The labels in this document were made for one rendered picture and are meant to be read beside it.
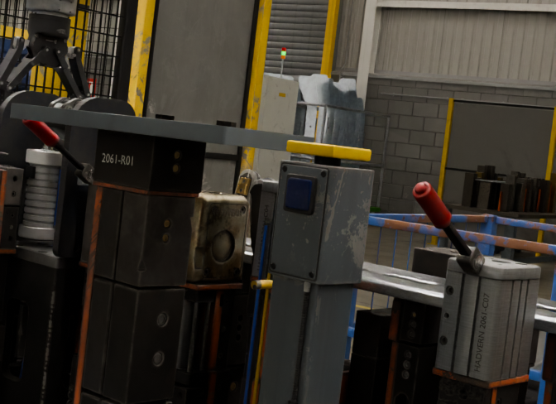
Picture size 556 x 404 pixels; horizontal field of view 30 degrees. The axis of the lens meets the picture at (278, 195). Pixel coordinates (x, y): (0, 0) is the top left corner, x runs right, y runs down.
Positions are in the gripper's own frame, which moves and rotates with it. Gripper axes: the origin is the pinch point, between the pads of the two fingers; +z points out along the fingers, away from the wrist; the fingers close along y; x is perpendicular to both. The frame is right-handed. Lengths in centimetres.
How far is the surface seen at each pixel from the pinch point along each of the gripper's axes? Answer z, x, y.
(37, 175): 6.2, -34.9, -23.8
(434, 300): 13, -94, -9
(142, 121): -3, -76, -40
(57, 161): 4.0, -36.6, -21.9
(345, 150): -3, -99, -35
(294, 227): 5, -95, -37
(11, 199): 9.8, -36.4, -28.7
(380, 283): 13, -86, -9
